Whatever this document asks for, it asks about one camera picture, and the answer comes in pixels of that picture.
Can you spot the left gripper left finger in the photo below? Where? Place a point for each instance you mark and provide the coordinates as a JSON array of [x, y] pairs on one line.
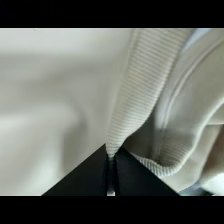
[[86, 180]]

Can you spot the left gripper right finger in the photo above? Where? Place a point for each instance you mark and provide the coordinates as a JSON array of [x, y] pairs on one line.
[[140, 180]]

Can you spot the beige garment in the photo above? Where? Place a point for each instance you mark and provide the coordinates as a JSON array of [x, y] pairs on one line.
[[66, 86]]

